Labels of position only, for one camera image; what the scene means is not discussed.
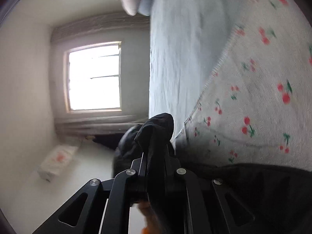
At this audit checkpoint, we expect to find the black quilted long coat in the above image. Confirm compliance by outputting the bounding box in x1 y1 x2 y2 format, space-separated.
110 113 312 234

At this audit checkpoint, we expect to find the bed with light blue sheet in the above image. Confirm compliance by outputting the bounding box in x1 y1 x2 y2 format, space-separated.
148 0 312 142

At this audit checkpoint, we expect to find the grey patterned curtain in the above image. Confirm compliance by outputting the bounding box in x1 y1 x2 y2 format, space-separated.
50 12 150 44

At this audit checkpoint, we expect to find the bright window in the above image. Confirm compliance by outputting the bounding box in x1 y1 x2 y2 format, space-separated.
63 41 122 113

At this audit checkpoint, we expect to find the white tissue pack on floor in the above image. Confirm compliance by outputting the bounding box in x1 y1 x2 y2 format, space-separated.
38 144 79 182

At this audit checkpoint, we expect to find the white cherry print sheet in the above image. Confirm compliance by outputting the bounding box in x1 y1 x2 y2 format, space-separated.
175 0 311 171

